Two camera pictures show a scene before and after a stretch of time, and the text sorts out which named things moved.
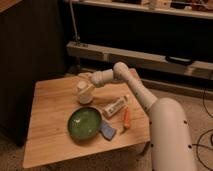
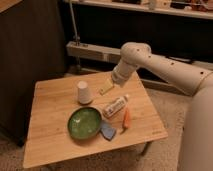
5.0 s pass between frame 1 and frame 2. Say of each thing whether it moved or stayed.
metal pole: stayed
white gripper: moved
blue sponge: stayed
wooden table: stayed
